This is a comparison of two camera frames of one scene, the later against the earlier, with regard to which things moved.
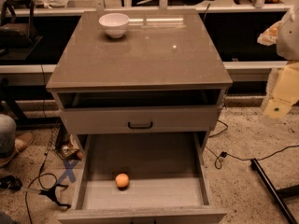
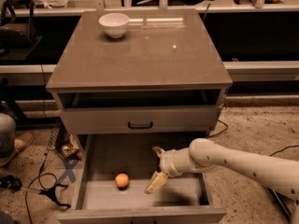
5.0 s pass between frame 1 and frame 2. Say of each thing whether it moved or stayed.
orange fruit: stayed
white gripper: moved
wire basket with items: stayed
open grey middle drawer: stayed
